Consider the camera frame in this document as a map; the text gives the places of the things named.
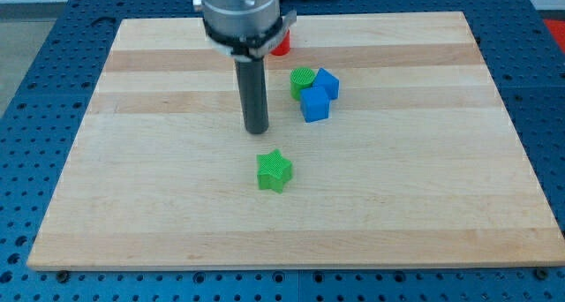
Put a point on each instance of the green star block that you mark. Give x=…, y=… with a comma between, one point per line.
x=274, y=171

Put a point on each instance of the blue cube block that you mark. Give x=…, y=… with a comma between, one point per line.
x=314, y=104

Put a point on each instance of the green cylinder block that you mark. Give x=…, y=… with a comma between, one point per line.
x=300, y=78

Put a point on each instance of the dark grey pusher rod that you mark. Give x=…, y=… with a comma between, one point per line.
x=253, y=95

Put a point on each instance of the blue pentagon block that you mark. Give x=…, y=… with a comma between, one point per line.
x=329, y=82

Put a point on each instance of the red cylinder block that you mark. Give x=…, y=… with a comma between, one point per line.
x=284, y=46

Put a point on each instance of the light wooden board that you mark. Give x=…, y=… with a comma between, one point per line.
x=417, y=166

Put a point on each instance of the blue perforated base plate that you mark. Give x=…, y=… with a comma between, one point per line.
x=39, y=125

